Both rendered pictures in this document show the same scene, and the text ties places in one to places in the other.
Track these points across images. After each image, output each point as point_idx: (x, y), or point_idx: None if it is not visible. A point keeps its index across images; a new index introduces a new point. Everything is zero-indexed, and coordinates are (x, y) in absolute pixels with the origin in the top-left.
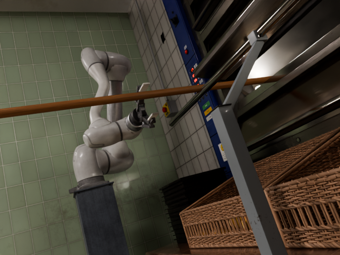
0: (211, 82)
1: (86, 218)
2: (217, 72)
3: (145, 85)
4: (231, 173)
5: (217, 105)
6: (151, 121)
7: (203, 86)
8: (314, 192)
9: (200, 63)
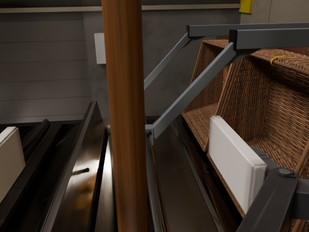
0: (158, 195)
1: None
2: (149, 176)
3: (14, 152)
4: (306, 28)
5: (229, 29)
6: (266, 156)
7: (154, 221)
8: (307, 66)
9: None
